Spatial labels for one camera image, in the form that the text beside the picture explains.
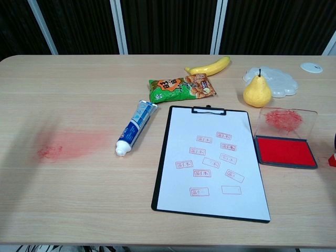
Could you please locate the red ink pad clear lid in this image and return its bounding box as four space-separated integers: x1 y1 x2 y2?
253 107 319 170

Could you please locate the white flower-shaped plate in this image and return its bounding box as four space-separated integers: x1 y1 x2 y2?
241 66 299 98

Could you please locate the yellow pear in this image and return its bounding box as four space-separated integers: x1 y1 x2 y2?
243 68 272 108

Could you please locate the yellow banana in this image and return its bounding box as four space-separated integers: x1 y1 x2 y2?
184 56 232 77

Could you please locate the white stamped paper sheet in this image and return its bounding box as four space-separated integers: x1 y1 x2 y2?
156 107 270 221

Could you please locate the green orange snack bag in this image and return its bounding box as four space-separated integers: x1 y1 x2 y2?
148 73 217 103

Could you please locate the black clipboard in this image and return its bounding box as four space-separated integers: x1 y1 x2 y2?
151 104 271 224

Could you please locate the blue white toothpaste tube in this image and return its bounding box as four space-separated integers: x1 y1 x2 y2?
115 99 158 158

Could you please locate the white round cable grommet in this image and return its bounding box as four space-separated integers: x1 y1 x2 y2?
300 62 323 74

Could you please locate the white partition frame post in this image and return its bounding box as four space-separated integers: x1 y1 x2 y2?
27 0 58 55
209 0 228 55
110 0 129 55
322 34 336 56

